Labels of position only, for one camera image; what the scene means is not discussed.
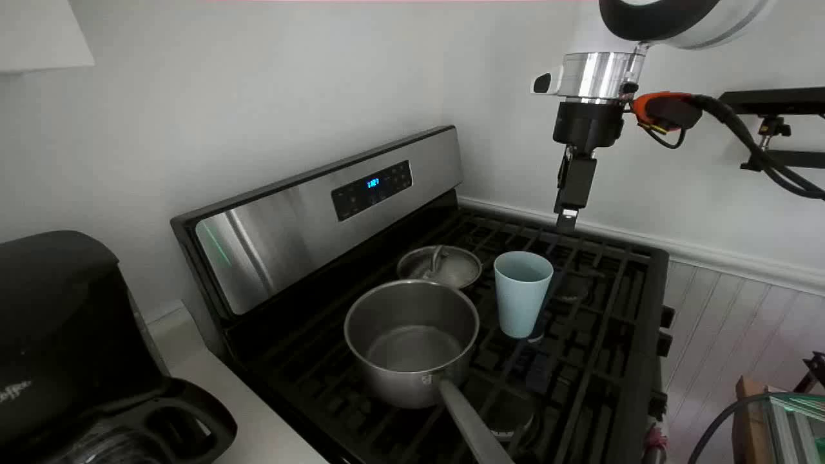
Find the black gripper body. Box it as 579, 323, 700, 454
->
551, 98, 627, 158

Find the light blue plastic cup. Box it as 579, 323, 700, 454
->
493, 247, 557, 343

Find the black stove control panel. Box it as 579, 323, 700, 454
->
329, 158, 414, 226

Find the wooden block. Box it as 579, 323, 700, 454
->
733, 375, 775, 464

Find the stainless steel gas stove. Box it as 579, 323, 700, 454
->
168, 125, 678, 464

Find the black coffee maker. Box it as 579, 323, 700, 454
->
0, 227, 239, 464

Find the orange black cable connector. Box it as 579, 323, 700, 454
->
628, 89, 707, 137

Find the thin black camera cable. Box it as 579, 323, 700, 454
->
638, 116, 690, 152

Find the black camera stand boom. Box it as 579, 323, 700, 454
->
720, 86, 825, 175

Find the steel saucepan with handle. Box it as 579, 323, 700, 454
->
339, 276, 517, 464

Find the black floor cable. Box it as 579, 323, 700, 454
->
685, 392, 771, 464

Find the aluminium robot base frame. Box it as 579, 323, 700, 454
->
762, 390, 825, 464

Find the white wall cabinet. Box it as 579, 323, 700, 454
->
0, 0, 97, 75

